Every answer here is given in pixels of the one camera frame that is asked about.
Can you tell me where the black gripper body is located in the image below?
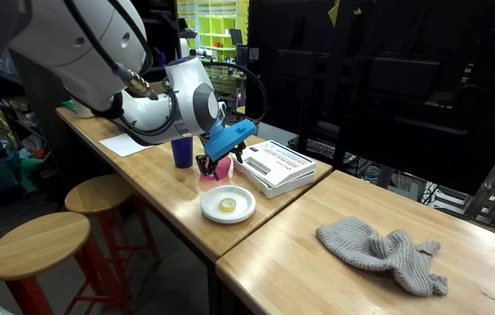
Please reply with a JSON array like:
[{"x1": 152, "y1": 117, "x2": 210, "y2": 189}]
[{"x1": 201, "y1": 145, "x2": 229, "y2": 170}]

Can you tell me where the teal plastic object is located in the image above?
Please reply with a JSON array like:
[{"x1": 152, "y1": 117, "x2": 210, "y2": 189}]
[{"x1": 0, "y1": 145, "x2": 51, "y2": 194}]

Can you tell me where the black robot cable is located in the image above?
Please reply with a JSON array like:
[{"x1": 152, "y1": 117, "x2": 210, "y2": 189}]
[{"x1": 61, "y1": 0, "x2": 161, "y2": 100}]

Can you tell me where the yellowish clear tape roll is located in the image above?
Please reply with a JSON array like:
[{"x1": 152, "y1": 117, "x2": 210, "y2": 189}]
[{"x1": 217, "y1": 196, "x2": 240, "y2": 213}]

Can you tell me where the wooden stool with red legs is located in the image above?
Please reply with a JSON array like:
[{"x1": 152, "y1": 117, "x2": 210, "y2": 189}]
[
  {"x1": 0, "y1": 210, "x2": 135, "y2": 315},
  {"x1": 63, "y1": 173, "x2": 161, "y2": 266}
]

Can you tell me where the white paper sheet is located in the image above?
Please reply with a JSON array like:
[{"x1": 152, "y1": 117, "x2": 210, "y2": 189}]
[{"x1": 98, "y1": 133, "x2": 151, "y2": 159}]

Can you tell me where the white round plate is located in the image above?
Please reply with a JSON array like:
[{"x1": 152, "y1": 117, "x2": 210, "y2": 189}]
[{"x1": 199, "y1": 184, "x2": 259, "y2": 227}]

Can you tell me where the green storage shelf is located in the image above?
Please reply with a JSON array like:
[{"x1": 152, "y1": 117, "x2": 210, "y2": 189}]
[{"x1": 175, "y1": 0, "x2": 252, "y2": 84}]

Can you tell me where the pink plastic cup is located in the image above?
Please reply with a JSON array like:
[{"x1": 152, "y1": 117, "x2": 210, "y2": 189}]
[{"x1": 198, "y1": 156, "x2": 236, "y2": 191}]

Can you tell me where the grey knitted cloth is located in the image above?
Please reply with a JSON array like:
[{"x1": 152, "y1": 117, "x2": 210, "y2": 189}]
[{"x1": 315, "y1": 215, "x2": 450, "y2": 297}]

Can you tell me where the black looped cable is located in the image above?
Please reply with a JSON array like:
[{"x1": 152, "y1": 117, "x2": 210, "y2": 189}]
[{"x1": 199, "y1": 58, "x2": 269, "y2": 128}]

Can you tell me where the white first aid kit box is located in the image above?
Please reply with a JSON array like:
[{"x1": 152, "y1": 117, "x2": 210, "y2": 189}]
[{"x1": 234, "y1": 138, "x2": 318, "y2": 189}]

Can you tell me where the blue plastic cup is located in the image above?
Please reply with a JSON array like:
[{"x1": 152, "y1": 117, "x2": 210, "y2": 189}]
[{"x1": 170, "y1": 135, "x2": 196, "y2": 170}]

